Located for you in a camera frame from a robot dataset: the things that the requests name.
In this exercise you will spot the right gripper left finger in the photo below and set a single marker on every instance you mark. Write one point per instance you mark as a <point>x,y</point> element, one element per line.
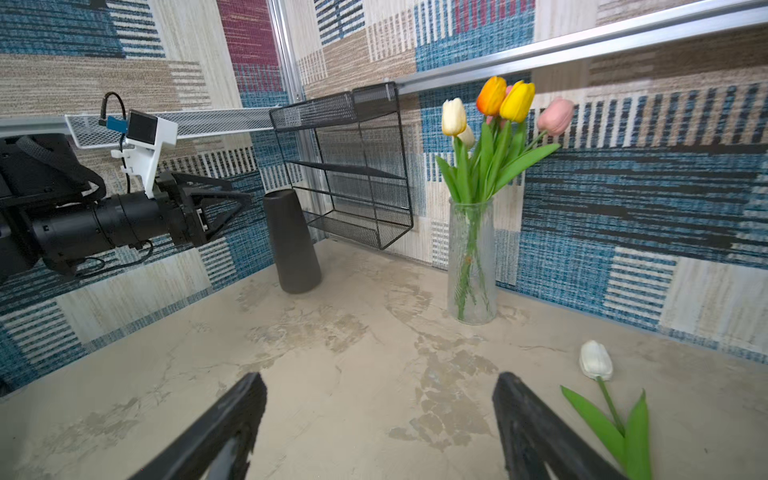
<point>218,444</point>

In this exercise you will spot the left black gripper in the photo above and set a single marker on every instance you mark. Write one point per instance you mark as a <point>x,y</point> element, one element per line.
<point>218,204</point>

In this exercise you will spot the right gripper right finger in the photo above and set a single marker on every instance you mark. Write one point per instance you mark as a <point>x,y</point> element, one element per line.
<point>536,443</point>

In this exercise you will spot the white tulip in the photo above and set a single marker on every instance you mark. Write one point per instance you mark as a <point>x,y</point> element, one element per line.
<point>628,441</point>
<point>457,178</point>

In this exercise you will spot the dark cylindrical vase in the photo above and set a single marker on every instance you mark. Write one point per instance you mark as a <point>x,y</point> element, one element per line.
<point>292,247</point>

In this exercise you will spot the clear glass vase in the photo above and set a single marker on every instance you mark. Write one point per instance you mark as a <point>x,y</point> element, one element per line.
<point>471,263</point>

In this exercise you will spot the tulip bunch yellow orange pink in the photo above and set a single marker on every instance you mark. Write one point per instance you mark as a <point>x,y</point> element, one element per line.
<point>506,149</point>

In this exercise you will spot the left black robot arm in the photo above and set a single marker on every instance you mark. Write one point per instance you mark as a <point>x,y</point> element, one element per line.
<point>56,211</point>

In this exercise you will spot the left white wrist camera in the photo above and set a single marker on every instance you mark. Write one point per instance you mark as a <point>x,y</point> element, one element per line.
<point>142,137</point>

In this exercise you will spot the white wire mesh basket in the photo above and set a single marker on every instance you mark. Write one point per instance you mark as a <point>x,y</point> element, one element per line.
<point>89,133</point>

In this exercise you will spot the black wire shelf rack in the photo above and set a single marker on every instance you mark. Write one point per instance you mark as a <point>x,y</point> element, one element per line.
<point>344,154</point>

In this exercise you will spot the aluminium frame crossbar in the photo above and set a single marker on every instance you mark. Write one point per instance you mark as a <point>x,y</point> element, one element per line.
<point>675,24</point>

